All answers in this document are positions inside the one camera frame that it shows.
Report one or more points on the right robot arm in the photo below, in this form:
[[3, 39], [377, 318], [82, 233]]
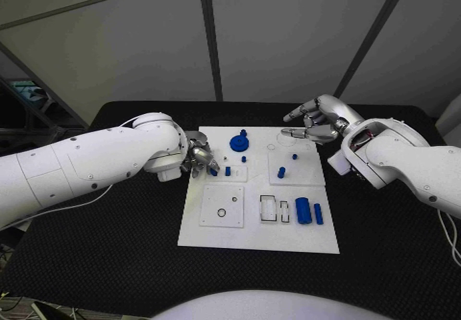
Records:
[[403, 160]]

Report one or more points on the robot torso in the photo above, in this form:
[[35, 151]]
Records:
[[269, 306]]

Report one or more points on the thick blue cylinder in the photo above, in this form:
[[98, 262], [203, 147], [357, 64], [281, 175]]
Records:
[[303, 210]]

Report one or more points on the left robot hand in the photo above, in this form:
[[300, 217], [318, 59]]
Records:
[[200, 155]]

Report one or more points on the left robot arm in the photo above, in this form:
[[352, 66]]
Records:
[[89, 160]]

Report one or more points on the thin blue cylinder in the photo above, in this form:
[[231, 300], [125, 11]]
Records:
[[318, 213]]

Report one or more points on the white task board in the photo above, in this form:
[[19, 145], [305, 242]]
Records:
[[256, 192]]

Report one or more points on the blue gear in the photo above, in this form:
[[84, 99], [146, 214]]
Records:
[[239, 143]]

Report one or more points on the blue plug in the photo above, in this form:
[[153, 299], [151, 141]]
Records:
[[228, 171], [213, 172]]

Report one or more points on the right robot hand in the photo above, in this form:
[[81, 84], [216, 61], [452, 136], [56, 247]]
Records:
[[326, 117]]

